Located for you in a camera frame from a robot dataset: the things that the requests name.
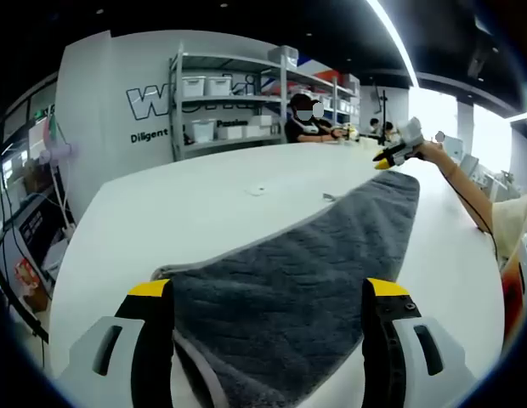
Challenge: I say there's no grey metal shelf rack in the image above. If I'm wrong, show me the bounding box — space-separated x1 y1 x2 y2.
280 44 362 128
167 42 290 162

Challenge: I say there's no counter with dark front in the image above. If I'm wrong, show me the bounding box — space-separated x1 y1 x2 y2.
16 195 77 281

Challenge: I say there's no black tripod stand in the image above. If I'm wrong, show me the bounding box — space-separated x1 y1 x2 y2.
373 80 392 148

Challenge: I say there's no purple roll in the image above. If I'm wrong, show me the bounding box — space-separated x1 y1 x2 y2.
37 142 80 165

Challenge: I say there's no long ceiling light strip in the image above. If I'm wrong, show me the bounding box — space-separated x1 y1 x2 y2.
367 0 420 88

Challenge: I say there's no white table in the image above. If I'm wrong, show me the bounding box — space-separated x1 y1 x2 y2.
48 142 507 408

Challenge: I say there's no grey towel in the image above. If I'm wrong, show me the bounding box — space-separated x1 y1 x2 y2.
150 170 421 408

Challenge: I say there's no person's red garment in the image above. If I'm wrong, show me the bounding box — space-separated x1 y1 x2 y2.
499 254 527 341

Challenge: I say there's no orange cardboard box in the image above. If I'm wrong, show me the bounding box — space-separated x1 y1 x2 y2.
13 258 50 314

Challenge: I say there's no red green hanging ribbon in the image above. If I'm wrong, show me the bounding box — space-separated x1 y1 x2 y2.
42 108 63 146

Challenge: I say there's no metal shelf with white bins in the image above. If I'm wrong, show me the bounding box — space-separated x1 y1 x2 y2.
181 44 362 144

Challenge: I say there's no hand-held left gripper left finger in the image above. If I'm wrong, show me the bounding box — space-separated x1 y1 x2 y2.
53 278 175 408

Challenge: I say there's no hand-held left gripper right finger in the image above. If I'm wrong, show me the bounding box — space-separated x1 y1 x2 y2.
360 277 479 408

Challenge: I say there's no person's right hand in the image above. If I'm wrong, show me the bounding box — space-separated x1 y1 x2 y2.
410 139 445 162

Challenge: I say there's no black cable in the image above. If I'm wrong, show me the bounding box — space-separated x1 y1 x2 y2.
452 186 502 257

